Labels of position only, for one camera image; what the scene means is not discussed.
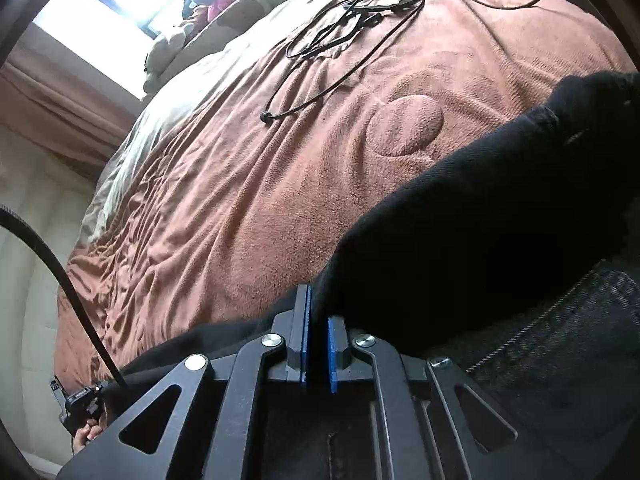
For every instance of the brown blanket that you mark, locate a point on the brown blanket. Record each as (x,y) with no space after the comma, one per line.
(250,200)

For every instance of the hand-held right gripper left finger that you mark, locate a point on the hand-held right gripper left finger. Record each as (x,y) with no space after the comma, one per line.
(303,340)

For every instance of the pink curtain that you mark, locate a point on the pink curtain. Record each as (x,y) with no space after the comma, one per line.
(60,100)

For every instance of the person's left hand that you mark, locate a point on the person's left hand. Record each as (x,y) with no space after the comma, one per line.
(85,437)

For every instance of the black pants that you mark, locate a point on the black pants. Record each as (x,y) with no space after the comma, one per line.
(475,220)

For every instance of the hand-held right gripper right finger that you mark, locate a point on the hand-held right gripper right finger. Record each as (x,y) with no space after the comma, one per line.
(333,355)

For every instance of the white padded headboard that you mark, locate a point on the white padded headboard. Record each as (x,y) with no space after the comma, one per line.
(25,350)

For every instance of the beige plush toy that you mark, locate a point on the beige plush toy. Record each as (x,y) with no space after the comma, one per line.
(167,47)

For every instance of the dark grey denim jeans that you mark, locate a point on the dark grey denim jeans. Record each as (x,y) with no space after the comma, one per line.
(575,350)

